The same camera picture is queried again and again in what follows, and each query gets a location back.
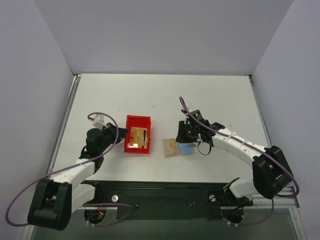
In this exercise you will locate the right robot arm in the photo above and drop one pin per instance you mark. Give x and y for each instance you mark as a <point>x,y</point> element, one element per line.
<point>270,170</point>

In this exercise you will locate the red plastic bin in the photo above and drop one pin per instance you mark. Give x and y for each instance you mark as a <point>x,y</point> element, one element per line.
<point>138,121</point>

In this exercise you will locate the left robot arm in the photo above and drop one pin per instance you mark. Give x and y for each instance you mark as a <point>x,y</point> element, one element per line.
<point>55,199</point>

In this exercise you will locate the aluminium frame rail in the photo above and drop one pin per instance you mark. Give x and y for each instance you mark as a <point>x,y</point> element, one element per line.
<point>279,202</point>

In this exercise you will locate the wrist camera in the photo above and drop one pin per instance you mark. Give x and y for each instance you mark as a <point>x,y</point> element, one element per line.
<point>187,111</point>
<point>99,121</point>

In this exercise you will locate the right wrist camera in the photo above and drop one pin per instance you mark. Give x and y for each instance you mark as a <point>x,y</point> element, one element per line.
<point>187,111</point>

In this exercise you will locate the gold card in bin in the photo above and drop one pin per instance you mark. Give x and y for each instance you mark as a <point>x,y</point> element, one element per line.
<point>138,138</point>

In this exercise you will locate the gold VIP card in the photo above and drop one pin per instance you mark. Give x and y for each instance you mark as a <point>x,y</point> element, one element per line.
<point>170,147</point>

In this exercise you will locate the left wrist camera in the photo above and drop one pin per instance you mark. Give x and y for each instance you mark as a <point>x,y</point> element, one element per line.
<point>99,121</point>

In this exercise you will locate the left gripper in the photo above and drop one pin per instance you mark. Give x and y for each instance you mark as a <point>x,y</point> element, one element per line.
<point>113,132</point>

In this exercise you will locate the beige leather card holder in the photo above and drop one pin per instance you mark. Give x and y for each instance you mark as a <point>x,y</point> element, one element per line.
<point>184,149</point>

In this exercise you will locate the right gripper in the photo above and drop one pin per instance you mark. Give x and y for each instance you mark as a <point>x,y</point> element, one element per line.
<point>185,133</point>

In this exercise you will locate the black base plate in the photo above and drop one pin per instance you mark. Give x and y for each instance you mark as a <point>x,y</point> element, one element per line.
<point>142,200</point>

